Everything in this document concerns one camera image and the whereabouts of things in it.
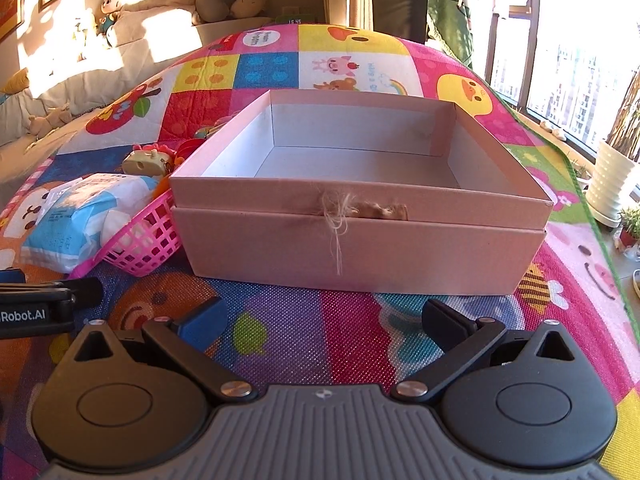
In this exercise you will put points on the small toy figure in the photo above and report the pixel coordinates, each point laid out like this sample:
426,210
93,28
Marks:
145,160

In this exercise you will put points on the small red potted plant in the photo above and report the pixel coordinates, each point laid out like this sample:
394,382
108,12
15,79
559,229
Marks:
631,232

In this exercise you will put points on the white sofa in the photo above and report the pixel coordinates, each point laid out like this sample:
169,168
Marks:
75,85

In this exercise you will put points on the blue white tissue packet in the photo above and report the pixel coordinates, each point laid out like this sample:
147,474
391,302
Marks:
75,215

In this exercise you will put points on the small beige plush toy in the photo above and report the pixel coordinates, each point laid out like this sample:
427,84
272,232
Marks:
47,120

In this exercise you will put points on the white ribbed plant pot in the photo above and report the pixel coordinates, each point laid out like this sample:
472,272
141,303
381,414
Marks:
612,180

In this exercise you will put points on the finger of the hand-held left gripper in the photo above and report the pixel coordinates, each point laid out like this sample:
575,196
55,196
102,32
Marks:
75,291

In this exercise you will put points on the pink plastic basket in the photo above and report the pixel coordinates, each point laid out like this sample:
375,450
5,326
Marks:
150,245

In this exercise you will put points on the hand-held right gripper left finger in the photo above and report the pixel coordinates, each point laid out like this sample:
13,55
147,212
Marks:
205,322

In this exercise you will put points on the colourful printed blanket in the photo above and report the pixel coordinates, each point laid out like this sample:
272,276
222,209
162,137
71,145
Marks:
320,310

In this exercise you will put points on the pink cardboard box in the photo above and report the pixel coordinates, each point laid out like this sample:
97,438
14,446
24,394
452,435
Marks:
350,250

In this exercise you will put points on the digital clock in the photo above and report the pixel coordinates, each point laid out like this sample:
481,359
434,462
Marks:
296,17

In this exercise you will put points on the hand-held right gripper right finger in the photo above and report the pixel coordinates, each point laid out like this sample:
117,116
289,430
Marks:
442,322

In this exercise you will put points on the green hanging cloth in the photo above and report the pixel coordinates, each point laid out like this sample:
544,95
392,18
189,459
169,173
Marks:
450,15

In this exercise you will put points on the yellow cushion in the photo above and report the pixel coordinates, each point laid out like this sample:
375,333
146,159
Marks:
15,81

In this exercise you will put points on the cream bear plush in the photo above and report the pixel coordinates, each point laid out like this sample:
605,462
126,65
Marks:
250,0

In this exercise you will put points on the orange toy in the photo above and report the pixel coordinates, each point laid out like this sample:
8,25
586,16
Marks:
161,187

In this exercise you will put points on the plush doll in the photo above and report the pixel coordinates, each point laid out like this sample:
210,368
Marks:
111,12

